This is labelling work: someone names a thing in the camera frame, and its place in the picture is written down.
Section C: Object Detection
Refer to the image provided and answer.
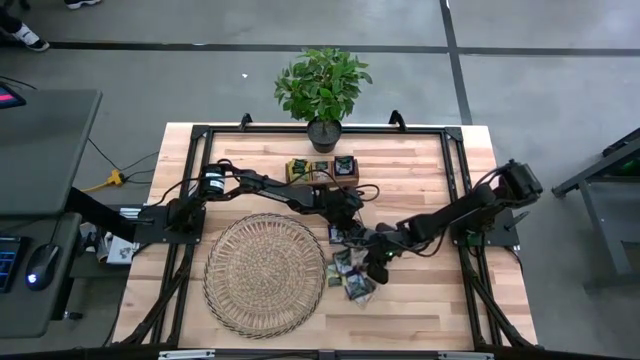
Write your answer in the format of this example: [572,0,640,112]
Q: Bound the tablet with pink screen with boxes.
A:
[0,82,28,110]

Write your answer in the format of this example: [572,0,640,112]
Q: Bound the person's leg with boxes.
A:
[0,4,24,37]

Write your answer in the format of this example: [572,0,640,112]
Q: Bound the black aluminium table frame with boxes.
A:
[112,110,540,360]

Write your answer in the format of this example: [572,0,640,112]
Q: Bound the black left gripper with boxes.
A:
[324,188,369,244]

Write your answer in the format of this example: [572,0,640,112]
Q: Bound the green potted plant black pot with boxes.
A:
[273,47,374,154]

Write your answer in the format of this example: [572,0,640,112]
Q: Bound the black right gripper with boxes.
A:
[359,223,409,286]

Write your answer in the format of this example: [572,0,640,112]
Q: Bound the brown wooden three-compartment box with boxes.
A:
[282,157,360,190]

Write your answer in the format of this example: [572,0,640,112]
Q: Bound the black computer mouse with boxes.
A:
[24,243,62,292]

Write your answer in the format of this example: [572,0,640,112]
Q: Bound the white printed box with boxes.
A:
[94,222,142,266]

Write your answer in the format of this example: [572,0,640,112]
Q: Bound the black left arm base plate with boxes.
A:
[133,205,207,246]

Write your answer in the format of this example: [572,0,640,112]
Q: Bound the black backlit keyboard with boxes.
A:
[0,235,30,295]

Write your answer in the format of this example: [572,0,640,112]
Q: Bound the dark grey metal cart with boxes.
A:
[551,127,640,294]

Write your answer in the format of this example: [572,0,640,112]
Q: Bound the round woven straw placemat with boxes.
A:
[202,212,327,340]

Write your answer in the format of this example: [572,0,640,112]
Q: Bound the silver metal bracket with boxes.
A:
[158,349,216,360]
[437,351,495,360]

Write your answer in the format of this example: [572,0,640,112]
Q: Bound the dark grey desk top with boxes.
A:
[0,88,104,216]
[0,212,84,339]

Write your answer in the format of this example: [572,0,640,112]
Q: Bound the black desk beam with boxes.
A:
[67,187,141,241]

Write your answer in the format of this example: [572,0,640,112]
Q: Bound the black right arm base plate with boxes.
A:
[448,207,530,249]

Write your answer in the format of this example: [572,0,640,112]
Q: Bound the black floor cable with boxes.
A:
[87,137,161,174]

